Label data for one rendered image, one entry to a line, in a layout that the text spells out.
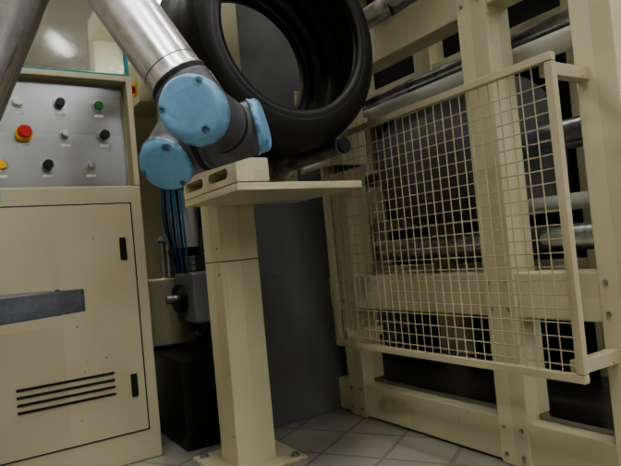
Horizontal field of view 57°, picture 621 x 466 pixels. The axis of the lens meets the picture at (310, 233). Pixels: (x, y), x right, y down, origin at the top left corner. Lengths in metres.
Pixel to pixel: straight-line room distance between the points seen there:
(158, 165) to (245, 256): 0.83
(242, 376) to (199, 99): 1.12
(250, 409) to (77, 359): 0.56
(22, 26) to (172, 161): 0.40
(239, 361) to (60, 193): 0.76
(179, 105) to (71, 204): 1.17
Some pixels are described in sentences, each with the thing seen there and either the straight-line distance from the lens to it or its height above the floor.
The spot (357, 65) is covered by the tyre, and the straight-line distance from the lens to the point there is 1.59.
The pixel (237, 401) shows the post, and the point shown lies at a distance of 1.78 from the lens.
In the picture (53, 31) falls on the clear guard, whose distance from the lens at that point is 2.10.
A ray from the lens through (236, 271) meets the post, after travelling 1.74.
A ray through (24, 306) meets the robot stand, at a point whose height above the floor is 0.58.
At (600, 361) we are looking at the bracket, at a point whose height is 0.33.
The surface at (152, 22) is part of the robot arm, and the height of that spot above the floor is 0.97.
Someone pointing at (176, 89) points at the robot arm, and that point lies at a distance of 0.81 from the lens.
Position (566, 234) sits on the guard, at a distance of 1.30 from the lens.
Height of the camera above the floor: 0.63
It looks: 2 degrees up
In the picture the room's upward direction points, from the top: 5 degrees counter-clockwise
